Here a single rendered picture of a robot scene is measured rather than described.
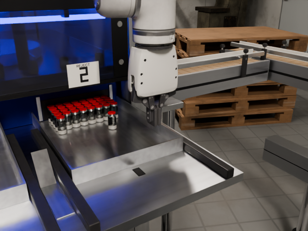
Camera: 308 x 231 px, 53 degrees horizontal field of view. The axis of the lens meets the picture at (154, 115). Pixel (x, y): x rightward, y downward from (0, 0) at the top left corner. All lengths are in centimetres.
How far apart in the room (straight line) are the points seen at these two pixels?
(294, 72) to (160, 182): 94
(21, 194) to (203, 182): 33
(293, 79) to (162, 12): 93
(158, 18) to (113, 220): 36
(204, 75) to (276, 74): 39
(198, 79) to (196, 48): 150
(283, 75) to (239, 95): 156
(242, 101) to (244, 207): 125
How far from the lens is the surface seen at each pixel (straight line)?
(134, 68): 61
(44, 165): 64
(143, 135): 79
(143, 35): 60
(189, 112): 282
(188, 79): 116
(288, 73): 143
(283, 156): 157
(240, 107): 301
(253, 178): 230
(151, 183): 61
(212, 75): 123
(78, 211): 54
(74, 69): 82
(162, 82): 64
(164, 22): 59
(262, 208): 205
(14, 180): 67
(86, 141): 78
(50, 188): 63
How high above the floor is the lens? 123
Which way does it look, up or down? 23 degrees down
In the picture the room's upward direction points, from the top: straight up
